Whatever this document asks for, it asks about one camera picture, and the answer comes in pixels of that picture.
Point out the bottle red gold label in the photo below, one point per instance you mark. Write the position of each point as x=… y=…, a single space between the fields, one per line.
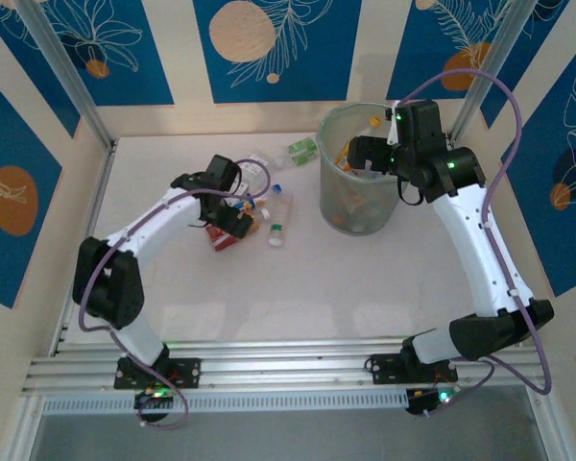
x=221 y=240

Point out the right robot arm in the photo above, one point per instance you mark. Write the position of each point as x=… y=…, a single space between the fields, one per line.
x=475 y=249

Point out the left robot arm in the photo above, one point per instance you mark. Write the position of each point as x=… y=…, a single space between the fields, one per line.
x=149 y=223

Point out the translucent green mesh bin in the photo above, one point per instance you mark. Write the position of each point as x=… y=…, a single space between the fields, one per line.
x=355 y=201

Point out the bottle blue yellow label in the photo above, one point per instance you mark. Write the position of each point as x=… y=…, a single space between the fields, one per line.
x=256 y=204

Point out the small clear bottle green band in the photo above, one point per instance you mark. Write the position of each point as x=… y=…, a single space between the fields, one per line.
x=277 y=233

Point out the clear bottle blue cap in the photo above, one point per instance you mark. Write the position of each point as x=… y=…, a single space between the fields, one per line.
x=283 y=204

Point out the clear plastic package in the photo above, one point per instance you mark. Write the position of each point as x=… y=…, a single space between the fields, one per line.
x=261 y=157

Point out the green carton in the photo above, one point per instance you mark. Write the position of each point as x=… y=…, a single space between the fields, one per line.
x=302 y=150

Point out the black controller board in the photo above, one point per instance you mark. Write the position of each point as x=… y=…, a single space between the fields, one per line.
x=420 y=401
x=149 y=401

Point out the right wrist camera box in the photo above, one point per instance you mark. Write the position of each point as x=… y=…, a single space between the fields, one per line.
x=393 y=134

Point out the aluminium frame post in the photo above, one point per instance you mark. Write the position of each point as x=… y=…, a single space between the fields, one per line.
x=488 y=72
x=73 y=81

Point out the aluminium table side rail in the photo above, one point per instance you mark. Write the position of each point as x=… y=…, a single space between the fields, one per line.
x=98 y=192

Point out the aluminium mounting rail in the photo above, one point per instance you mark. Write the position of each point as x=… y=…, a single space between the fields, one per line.
x=278 y=370

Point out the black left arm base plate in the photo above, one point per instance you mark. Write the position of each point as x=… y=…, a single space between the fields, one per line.
x=187 y=372

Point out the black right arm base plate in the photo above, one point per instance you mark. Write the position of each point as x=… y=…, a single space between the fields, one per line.
x=384 y=370

